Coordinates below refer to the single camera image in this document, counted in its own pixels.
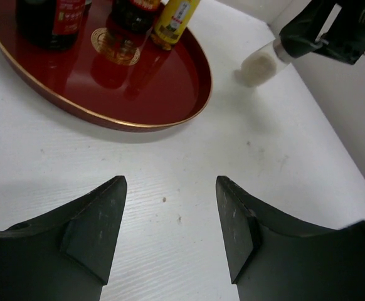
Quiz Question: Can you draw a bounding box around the tall dark soy sauce bottle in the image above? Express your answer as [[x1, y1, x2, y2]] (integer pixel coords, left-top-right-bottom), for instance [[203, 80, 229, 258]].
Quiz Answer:
[[15, 0, 85, 51]]

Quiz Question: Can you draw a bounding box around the red lid sauce jar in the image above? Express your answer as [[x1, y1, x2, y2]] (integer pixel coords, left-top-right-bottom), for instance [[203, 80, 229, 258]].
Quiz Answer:
[[112, 0, 161, 33]]

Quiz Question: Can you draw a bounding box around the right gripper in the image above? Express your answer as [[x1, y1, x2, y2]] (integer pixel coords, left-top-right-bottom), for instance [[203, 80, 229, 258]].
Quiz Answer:
[[279, 1, 365, 65]]

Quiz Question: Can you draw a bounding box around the red round lacquer tray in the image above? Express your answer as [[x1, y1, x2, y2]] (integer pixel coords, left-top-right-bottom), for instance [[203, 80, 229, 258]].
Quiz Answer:
[[0, 1, 212, 132]]

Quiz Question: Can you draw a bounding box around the grey cap pepper grinder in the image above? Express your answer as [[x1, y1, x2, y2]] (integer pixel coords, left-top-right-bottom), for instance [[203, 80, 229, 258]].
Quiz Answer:
[[235, 38, 294, 88]]

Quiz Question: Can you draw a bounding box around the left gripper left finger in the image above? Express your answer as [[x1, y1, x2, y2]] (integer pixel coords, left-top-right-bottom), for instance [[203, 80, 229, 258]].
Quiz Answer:
[[0, 176, 127, 300]]

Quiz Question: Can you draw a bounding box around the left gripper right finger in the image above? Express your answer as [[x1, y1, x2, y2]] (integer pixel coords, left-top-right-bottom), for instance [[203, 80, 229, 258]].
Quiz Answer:
[[216, 176, 365, 300]]

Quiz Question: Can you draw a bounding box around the small yellow label bottle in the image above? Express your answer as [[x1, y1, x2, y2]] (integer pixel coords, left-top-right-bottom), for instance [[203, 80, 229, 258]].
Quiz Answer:
[[151, 0, 200, 51]]

